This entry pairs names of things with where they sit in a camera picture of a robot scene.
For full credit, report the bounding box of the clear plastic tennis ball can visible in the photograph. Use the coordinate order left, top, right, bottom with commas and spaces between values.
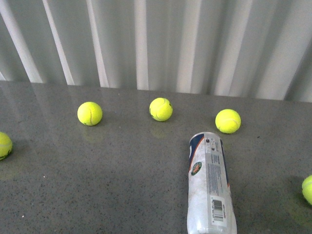
187, 132, 237, 234

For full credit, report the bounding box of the middle tennis ball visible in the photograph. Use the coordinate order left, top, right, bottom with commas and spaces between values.
149, 97, 173, 121

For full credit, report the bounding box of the right centre tennis ball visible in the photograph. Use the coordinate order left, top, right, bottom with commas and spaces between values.
215, 109, 241, 134

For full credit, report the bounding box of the far left tennis ball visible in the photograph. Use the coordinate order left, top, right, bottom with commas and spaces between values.
0, 132, 13, 160

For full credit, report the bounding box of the far right Wilson tennis ball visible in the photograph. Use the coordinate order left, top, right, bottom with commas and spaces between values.
302, 175, 312, 205

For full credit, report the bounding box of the white pleated curtain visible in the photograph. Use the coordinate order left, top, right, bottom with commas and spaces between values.
0, 0, 312, 102

